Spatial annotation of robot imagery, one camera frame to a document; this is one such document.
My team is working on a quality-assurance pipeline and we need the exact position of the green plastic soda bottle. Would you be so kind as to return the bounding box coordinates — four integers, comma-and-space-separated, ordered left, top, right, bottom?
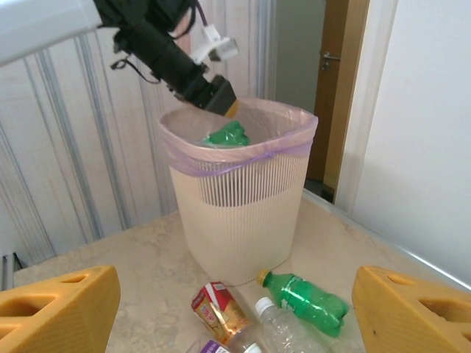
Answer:
256, 268, 350, 338
200, 119, 253, 149

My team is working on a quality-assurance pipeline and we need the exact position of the silver white left wrist camera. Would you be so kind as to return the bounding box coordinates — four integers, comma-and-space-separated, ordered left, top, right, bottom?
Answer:
190, 24, 239, 66

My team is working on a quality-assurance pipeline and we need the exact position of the clear white cap bottle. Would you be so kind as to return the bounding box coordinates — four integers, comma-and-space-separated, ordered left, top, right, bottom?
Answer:
255, 296, 332, 353

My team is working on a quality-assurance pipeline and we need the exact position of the beige slatted waste bin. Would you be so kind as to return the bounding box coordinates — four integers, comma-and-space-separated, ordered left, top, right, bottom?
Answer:
160, 97, 319, 288

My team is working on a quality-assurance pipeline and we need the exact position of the wooden door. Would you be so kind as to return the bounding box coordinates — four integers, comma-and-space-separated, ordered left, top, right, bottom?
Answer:
305, 0, 371, 205

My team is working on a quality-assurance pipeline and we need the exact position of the purple juice carton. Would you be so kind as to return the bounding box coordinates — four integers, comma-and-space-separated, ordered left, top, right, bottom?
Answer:
191, 338, 266, 353

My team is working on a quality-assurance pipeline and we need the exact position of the pink translucent bin liner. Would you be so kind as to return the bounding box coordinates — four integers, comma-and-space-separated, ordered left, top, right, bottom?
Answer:
159, 97, 319, 177

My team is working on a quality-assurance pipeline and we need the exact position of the metal door handle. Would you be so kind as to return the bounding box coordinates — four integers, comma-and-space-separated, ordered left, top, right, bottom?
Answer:
320, 50, 344, 71

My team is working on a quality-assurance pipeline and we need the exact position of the aluminium table edge rail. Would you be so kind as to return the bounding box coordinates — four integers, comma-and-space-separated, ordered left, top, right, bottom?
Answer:
301, 190, 471, 293

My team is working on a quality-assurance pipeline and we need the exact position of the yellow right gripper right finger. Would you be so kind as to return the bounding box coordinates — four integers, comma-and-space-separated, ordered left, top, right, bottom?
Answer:
352, 265, 471, 353

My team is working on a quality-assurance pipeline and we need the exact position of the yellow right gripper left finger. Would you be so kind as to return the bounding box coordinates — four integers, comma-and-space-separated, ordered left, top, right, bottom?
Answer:
0, 265, 121, 353

